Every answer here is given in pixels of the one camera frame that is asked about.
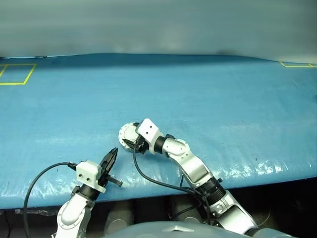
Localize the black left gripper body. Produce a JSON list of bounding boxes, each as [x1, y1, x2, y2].
[[97, 168, 123, 188]]

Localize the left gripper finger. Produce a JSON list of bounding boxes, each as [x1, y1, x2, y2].
[[102, 148, 118, 178], [100, 147, 117, 175]]

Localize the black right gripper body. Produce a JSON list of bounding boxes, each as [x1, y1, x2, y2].
[[133, 134, 149, 155]]

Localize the round silver motor cover circuit board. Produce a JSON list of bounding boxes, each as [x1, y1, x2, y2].
[[118, 121, 142, 147]]

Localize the dark grey rounded shape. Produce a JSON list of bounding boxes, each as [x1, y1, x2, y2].
[[173, 210, 203, 224], [106, 210, 134, 233]]

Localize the grey robot torso silver emblem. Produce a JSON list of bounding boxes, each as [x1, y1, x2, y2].
[[104, 221, 298, 238]]

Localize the blue plastic table cover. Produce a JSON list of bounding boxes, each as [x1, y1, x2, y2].
[[0, 53, 317, 211]]

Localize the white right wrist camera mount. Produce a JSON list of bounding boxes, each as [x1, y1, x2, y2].
[[137, 118, 164, 155]]

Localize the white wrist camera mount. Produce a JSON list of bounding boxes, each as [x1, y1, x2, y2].
[[137, 118, 164, 155], [76, 160, 107, 193]]

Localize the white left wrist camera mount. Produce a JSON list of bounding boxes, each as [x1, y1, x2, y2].
[[76, 160, 107, 193]]

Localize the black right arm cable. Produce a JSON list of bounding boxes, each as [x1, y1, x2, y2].
[[133, 146, 211, 224]]

